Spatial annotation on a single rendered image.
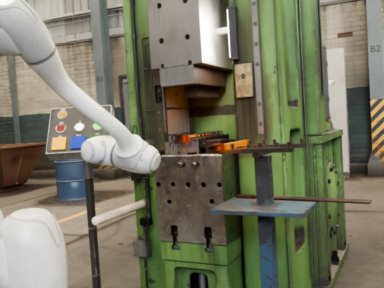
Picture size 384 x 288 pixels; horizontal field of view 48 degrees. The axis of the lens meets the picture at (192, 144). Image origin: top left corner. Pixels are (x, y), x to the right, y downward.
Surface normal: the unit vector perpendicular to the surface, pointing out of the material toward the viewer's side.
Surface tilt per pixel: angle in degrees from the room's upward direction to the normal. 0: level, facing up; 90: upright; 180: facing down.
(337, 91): 90
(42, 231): 70
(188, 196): 90
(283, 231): 90
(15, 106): 90
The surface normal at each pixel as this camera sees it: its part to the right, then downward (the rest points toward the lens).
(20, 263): -0.07, 0.03
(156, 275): -0.44, 0.07
